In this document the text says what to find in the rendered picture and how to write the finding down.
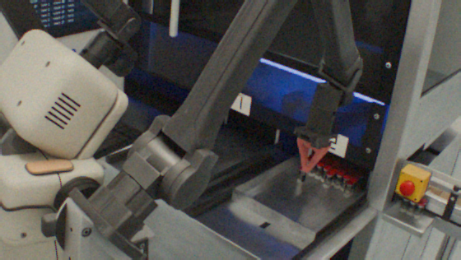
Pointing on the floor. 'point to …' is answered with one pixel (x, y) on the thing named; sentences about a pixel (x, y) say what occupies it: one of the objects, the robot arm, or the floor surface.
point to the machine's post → (398, 121)
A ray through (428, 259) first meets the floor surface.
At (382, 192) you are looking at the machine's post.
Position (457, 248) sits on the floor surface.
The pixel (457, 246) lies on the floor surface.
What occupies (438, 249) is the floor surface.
